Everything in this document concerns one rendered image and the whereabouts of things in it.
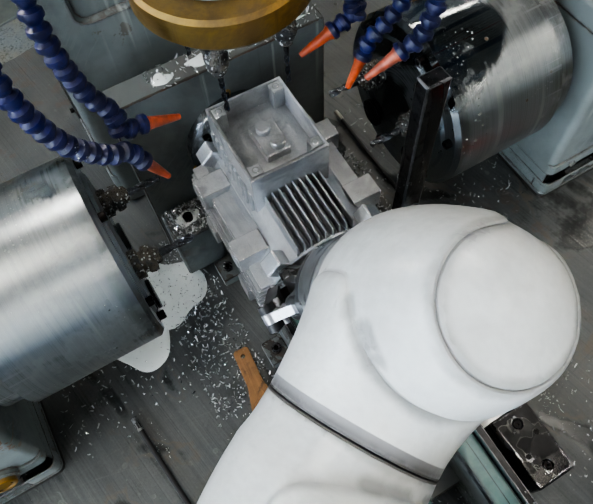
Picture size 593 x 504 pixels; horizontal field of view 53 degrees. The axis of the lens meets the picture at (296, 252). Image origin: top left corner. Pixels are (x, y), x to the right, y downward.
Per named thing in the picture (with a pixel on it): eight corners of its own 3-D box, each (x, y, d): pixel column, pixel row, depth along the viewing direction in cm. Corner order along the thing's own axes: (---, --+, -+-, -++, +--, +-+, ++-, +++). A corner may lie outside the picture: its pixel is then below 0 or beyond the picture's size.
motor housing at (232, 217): (204, 221, 90) (176, 143, 73) (314, 167, 93) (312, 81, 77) (266, 331, 82) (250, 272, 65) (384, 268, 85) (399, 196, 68)
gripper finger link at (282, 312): (336, 306, 49) (279, 338, 47) (318, 302, 54) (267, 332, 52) (322, 280, 48) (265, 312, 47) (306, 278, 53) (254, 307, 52)
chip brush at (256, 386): (225, 357, 93) (224, 355, 92) (254, 343, 93) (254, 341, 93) (281, 485, 84) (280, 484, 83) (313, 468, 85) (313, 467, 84)
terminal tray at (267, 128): (212, 147, 77) (202, 110, 71) (285, 113, 79) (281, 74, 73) (255, 217, 72) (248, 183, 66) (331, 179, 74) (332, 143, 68)
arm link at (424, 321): (349, 182, 39) (250, 363, 37) (468, 133, 24) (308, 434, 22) (482, 264, 41) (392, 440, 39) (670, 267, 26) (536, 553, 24)
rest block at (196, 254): (175, 247, 102) (158, 211, 91) (212, 228, 103) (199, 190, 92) (190, 275, 99) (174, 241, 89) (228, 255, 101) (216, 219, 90)
